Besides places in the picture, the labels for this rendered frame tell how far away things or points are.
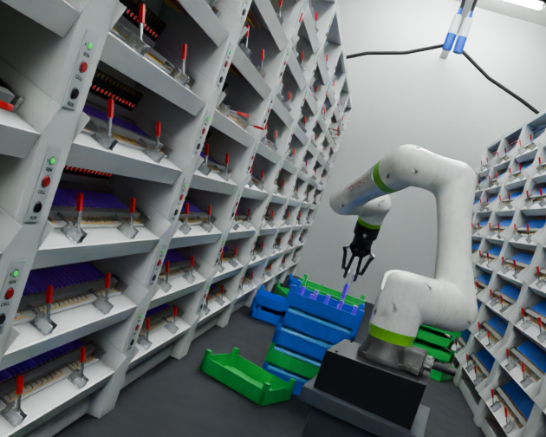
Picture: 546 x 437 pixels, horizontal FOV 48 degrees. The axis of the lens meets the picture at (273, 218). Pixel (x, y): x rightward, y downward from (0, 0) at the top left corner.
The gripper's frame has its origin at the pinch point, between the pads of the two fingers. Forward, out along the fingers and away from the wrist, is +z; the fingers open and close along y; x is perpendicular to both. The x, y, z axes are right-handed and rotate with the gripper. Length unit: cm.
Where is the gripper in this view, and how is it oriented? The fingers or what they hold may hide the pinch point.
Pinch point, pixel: (349, 278)
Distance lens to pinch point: 246.5
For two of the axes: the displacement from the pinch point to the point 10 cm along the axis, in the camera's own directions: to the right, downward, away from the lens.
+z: -2.3, 8.6, 4.6
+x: 2.8, -3.9, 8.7
